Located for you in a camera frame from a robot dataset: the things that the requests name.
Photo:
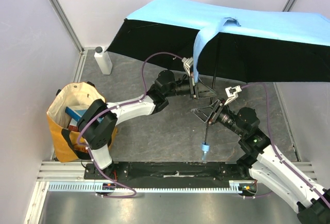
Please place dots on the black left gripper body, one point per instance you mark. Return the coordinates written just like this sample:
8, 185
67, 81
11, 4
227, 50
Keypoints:
193, 89

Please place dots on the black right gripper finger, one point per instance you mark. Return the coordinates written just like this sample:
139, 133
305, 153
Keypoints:
200, 115
208, 108

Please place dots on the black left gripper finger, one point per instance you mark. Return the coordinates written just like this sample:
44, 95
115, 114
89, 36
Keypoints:
206, 94
202, 88

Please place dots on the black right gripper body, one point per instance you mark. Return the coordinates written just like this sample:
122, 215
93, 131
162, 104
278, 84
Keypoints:
214, 113

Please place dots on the light blue folding umbrella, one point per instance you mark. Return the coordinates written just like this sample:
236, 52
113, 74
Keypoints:
243, 45

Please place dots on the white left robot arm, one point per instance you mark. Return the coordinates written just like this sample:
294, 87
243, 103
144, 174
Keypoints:
100, 119

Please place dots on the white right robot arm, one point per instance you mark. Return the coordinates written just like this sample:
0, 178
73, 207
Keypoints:
264, 163

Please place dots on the white plastic bottle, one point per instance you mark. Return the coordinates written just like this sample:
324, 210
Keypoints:
103, 60

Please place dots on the yellow canvas tote bag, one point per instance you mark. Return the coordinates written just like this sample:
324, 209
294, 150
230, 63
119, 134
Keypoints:
65, 141

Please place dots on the blue book in bag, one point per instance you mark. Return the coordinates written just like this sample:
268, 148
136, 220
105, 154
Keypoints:
76, 112

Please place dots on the red box in bag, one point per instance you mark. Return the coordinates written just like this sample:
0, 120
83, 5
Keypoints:
73, 126

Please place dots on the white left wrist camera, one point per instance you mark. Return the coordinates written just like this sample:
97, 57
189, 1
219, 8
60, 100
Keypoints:
188, 65

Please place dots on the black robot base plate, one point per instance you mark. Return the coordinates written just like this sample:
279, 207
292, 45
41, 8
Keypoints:
155, 170

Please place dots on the left aluminium corner post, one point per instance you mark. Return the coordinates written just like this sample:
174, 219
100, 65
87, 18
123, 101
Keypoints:
67, 25

